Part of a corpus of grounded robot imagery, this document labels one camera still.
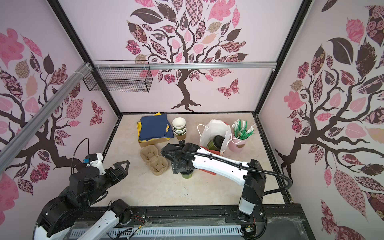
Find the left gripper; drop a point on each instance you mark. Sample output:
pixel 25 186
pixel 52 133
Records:
pixel 123 173

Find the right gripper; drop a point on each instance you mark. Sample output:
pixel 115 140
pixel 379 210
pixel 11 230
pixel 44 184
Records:
pixel 176 168

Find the green paper coffee cup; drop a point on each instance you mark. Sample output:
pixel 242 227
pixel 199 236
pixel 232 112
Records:
pixel 187 176

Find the red white paper bag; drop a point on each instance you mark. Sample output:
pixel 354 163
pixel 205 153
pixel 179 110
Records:
pixel 210 130

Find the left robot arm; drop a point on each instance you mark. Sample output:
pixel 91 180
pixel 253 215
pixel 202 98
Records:
pixel 59 215

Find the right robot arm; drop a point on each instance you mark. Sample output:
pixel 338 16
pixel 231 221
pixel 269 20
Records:
pixel 249 175

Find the pulp cup carrier tray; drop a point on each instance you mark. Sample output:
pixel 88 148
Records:
pixel 156 163

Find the stack of paper cups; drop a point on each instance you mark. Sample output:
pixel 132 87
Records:
pixel 180 128

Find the yellow napkins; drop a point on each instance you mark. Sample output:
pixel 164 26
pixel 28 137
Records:
pixel 139 132

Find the green white straw packets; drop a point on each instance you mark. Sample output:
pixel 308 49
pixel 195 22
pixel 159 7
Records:
pixel 242 130

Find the white cable duct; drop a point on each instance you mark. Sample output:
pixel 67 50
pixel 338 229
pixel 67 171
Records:
pixel 173 233

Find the aluminium frame bar back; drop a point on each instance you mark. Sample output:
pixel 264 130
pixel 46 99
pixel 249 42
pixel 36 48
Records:
pixel 190 66

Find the black wire basket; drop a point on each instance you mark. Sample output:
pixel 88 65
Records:
pixel 119 76

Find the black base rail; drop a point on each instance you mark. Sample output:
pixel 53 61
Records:
pixel 277 222

